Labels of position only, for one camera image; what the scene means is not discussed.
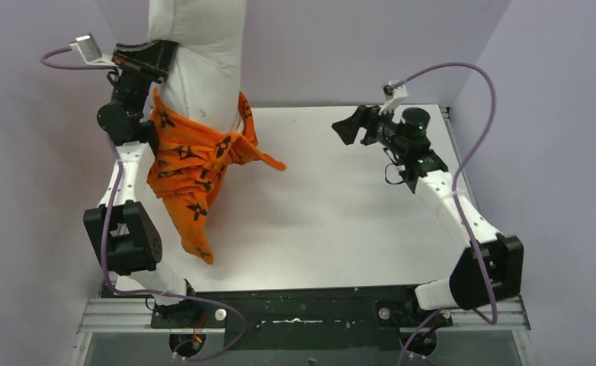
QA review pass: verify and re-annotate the orange patterned pillowcase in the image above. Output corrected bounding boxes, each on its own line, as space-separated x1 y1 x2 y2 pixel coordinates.
147 91 287 265

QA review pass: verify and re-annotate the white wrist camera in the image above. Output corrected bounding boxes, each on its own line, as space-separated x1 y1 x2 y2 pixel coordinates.
69 33 117 69
379 81 409 115

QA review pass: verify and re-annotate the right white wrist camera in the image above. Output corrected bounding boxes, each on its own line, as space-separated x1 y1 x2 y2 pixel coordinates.
379 81 409 115

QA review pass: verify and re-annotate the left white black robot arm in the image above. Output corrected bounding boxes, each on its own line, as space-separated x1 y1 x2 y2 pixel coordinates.
73 36 200 326

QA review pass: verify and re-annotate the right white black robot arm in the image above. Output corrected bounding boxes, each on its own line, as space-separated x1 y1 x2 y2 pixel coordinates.
332 106 524 326

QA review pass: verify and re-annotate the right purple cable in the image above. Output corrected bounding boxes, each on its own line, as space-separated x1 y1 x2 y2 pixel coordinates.
384 62 499 366

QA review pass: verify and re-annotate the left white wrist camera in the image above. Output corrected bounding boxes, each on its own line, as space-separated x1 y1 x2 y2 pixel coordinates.
69 33 117 69

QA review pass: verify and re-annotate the aluminium frame rail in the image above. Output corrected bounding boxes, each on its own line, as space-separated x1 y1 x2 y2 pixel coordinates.
68 296 531 366

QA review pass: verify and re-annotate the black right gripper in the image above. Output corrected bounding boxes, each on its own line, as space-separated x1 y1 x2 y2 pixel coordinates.
333 100 409 156

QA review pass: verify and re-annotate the white pillow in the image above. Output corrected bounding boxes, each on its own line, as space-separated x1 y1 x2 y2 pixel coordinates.
148 0 247 133

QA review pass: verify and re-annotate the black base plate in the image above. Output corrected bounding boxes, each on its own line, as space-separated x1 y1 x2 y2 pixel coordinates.
101 284 460 352

